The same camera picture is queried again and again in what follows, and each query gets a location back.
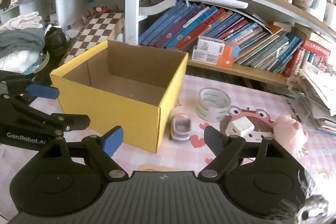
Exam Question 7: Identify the row of leaning books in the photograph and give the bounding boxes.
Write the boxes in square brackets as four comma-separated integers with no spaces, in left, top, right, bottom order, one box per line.
[138,0,332,77]

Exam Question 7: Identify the yellow cardboard box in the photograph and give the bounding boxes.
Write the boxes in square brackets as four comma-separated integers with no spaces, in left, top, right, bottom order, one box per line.
[50,41,188,153]

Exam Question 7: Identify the orange white box lower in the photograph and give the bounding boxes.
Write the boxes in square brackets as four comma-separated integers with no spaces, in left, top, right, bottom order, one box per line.
[191,49,235,68]

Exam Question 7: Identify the pink checkered table mat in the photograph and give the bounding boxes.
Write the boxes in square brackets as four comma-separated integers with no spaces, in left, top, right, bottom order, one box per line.
[1,75,331,223]

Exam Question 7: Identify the pink plush paw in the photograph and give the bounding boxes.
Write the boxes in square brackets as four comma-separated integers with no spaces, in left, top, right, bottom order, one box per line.
[273,115,308,155]

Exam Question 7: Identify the white charger adapter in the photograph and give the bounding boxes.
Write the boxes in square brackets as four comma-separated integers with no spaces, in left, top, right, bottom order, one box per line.
[225,116,255,137]

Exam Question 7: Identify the stack of papers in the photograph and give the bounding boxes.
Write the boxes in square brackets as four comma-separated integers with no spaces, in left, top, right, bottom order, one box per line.
[298,63,335,135]

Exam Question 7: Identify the orange white box upper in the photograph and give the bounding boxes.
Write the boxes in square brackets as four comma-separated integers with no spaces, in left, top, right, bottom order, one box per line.
[196,36,240,59]

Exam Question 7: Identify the clear tape roll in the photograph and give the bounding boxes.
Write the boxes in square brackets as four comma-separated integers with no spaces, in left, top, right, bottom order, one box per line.
[195,88,231,123]

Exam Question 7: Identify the wooden chess board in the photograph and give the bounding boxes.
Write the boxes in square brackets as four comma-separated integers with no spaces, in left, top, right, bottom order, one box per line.
[60,12,124,65]

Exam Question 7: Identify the pile of clothes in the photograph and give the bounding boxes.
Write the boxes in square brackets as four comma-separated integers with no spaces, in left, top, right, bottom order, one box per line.
[1,11,45,74]

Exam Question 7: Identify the orange white box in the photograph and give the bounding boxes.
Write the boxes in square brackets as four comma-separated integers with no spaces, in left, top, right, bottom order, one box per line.
[196,36,240,59]
[191,49,235,68]

